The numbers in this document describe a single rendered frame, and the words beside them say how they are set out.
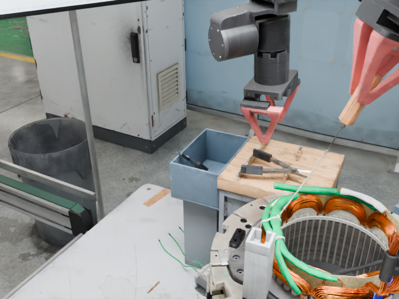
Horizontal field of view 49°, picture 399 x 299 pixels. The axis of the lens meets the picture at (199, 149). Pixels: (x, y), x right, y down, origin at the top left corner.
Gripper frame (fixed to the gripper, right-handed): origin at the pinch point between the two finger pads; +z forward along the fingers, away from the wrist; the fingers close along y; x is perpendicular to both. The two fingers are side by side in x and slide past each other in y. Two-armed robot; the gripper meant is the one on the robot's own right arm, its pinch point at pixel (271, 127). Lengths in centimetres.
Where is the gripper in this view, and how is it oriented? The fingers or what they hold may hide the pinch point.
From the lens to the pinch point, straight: 79.4
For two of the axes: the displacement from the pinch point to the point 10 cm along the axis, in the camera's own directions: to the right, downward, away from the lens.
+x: 9.0, 1.6, -4.1
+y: -4.3, 4.9, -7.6
